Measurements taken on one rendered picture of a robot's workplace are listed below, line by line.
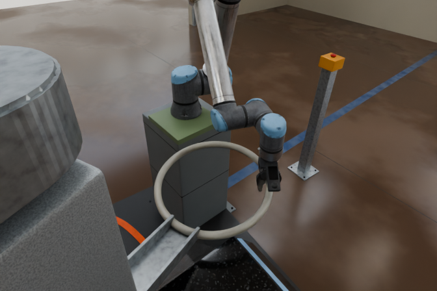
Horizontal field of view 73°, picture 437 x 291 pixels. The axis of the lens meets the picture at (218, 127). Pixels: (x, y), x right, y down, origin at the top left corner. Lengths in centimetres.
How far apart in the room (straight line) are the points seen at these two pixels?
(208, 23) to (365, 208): 199
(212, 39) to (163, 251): 78
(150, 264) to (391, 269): 174
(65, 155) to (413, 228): 255
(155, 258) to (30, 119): 77
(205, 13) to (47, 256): 98
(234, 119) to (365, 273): 154
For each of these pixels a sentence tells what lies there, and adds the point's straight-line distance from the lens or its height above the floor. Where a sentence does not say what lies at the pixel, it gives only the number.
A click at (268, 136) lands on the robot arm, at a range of 105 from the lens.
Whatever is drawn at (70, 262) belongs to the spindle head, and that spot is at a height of 144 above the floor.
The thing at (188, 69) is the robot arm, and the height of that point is 115.
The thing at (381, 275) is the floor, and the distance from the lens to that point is 236.
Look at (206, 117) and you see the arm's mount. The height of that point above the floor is 88.
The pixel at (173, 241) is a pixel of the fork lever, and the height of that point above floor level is 93.
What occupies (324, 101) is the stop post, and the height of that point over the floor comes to 74.
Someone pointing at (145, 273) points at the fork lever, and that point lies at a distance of 102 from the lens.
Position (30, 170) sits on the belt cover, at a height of 162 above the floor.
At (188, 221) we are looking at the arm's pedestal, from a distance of 212.
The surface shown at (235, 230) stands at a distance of 111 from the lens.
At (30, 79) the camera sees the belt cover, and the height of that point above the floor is 170.
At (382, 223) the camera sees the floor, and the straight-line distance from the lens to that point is 263.
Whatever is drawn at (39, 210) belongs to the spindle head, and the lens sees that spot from 44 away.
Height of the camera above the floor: 185
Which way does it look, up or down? 36 degrees down
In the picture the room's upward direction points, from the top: 2 degrees clockwise
